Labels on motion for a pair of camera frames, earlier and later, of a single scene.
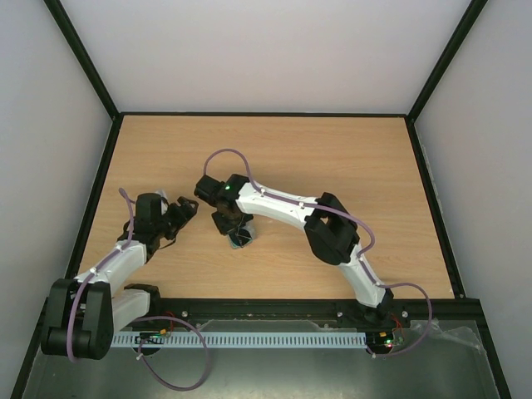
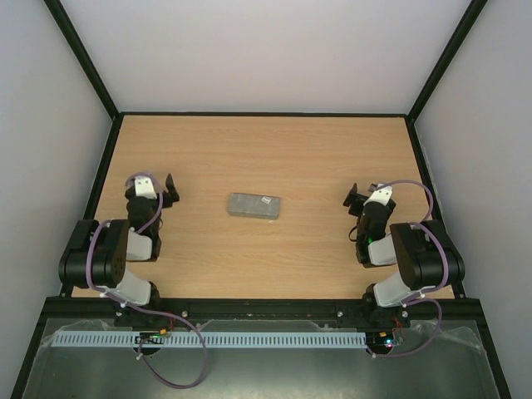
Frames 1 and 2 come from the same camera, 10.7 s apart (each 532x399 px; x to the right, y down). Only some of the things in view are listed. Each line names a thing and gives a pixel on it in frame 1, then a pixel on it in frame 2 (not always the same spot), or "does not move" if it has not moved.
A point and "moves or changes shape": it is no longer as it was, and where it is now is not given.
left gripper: (181, 216) → (174, 196)
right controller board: (380, 340) does not move
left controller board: (151, 337) does not move
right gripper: (227, 221) → (359, 201)
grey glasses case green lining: (242, 236) moves or changes shape
